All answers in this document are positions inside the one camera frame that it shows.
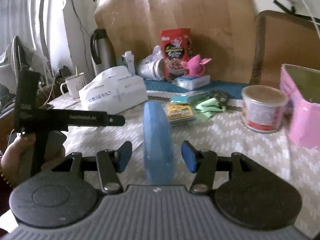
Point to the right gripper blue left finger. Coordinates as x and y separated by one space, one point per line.
109 164

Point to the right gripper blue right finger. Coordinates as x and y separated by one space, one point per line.
202 164

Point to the blue soft sponge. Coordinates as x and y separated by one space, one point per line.
158 153

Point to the light green cloth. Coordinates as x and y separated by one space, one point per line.
208 108

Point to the yellow packaged cloth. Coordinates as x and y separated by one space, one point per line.
180 112

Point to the teal sponge pack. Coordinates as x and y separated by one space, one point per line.
188 97

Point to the white blue tissue packet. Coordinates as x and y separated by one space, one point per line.
192 83

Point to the pink plush toy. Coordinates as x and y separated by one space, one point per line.
196 65

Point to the person's left hand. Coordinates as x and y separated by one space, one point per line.
10 161

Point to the white enamel mug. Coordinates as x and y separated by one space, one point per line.
74 84

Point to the dark patterned correction tape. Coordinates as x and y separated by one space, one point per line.
220 96

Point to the white SIPIAO tissue pack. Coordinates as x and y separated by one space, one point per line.
113 91

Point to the teal quilted table mat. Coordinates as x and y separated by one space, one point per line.
232 88

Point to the round snack tin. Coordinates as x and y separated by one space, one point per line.
263 108

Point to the stainless steel thermos jug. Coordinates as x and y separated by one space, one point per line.
102 52

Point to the patterned beige tablecloth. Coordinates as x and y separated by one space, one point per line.
224 134

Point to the clear plastic bag with cup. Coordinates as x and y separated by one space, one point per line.
152 67

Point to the small white green carton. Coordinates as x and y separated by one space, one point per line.
129 61

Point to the white curtain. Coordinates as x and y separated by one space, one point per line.
41 25

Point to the red cereal box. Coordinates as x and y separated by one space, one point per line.
176 46

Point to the pink metal tin box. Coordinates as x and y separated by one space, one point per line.
301 85

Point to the brown mesh chair back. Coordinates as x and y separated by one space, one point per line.
282 39

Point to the large cardboard sheet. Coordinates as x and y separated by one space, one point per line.
222 30

